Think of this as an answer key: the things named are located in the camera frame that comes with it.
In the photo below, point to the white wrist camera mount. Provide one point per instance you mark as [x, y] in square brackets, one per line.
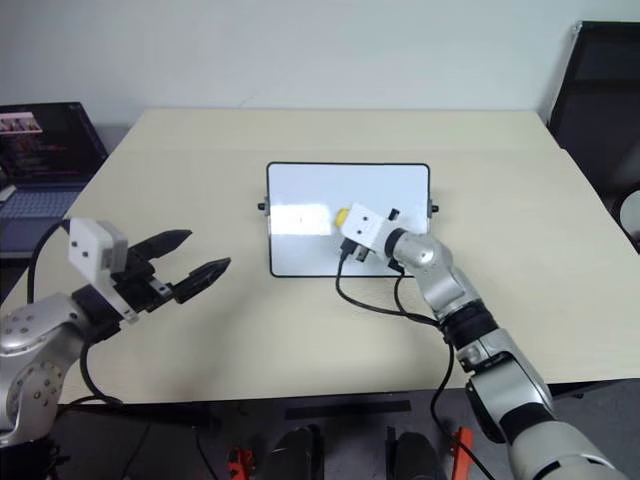
[365, 225]
[87, 245]

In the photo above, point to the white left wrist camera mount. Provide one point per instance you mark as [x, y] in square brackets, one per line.
[87, 245]

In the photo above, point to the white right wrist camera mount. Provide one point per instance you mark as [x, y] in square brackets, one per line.
[365, 225]

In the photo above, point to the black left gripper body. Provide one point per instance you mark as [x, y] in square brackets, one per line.
[137, 287]

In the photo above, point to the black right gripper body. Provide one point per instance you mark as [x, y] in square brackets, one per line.
[361, 254]

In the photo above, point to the open laptop computer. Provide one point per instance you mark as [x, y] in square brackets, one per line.
[40, 150]

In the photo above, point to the yellow whiteboard eraser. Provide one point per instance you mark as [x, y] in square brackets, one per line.
[342, 217]

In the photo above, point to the red clamp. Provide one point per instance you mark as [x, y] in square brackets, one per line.
[241, 462]
[462, 445]

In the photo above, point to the white round object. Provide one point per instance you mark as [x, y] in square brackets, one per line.
[631, 215]

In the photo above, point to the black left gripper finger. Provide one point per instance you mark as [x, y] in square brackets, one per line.
[202, 277]
[160, 242]

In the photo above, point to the black-framed tabletop whiteboard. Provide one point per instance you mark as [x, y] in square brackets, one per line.
[350, 185]

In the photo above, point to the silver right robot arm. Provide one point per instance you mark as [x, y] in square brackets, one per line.
[505, 390]

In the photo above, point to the black flat strip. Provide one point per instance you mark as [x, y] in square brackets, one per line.
[347, 407]

